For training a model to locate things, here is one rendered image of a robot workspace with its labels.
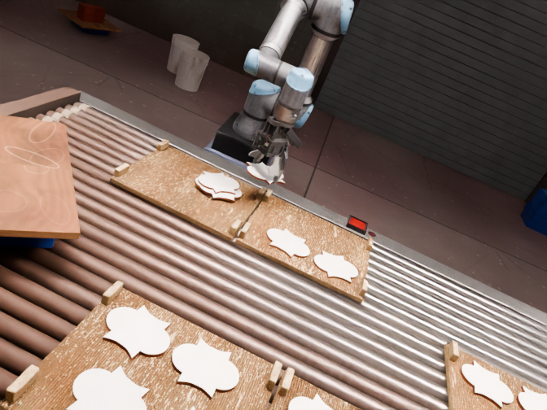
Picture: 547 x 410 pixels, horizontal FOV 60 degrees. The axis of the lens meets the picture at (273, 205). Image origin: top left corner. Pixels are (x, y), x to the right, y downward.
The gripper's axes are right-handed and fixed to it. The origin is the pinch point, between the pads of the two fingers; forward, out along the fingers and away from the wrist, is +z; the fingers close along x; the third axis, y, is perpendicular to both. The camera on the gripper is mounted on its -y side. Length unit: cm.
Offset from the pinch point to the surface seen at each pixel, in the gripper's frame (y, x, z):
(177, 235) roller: 35.4, 8.1, 13.3
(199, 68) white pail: -196, -294, 80
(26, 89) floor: -27, -276, 107
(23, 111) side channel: 55, -58, 11
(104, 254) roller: 58, 10, 13
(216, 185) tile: 12.6, -6.9, 8.9
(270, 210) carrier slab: -2.5, 6.3, 11.3
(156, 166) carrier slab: 24.7, -23.9, 11.5
